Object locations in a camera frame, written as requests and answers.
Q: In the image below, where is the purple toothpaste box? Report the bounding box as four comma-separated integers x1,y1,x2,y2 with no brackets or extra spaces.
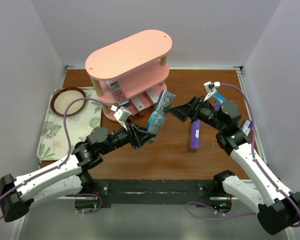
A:
214,103,222,110
189,119,201,152

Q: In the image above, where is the blue toothpaste box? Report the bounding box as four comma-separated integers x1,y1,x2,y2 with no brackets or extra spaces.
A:
213,92,227,104
146,90,175,136
106,80,130,108

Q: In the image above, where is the red toothpaste box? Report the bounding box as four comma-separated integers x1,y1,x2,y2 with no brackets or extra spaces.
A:
144,89,159,106
130,96,146,116

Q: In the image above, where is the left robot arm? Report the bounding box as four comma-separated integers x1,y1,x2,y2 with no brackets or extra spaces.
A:
0,123,158,223

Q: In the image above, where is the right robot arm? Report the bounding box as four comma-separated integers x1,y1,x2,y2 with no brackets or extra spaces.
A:
164,97,300,235

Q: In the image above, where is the pink three-tier shelf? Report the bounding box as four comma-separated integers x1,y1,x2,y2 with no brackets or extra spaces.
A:
85,29,173,121

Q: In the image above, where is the purple toothpaste box right edge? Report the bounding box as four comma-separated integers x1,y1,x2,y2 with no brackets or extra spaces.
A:
241,119,253,136

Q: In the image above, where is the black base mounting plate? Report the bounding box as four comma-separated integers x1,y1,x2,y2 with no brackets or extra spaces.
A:
81,179,234,212

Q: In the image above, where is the floral serving tray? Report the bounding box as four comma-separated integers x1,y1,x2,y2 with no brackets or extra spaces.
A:
37,101,102,161

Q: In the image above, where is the dark red rimmed plate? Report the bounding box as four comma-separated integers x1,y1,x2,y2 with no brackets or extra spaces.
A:
50,87,87,117

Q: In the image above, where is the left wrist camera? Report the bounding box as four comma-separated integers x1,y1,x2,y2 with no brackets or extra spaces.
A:
110,105,132,130

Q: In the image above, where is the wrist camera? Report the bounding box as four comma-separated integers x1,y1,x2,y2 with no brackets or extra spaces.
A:
110,105,132,130
203,81,221,102

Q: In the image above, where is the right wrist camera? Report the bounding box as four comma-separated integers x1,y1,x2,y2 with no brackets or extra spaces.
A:
203,81,221,102

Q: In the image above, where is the aluminium frame rail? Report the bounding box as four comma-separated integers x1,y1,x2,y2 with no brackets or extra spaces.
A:
234,67,268,165

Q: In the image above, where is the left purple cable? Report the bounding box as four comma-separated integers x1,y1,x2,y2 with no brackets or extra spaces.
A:
0,98,116,226

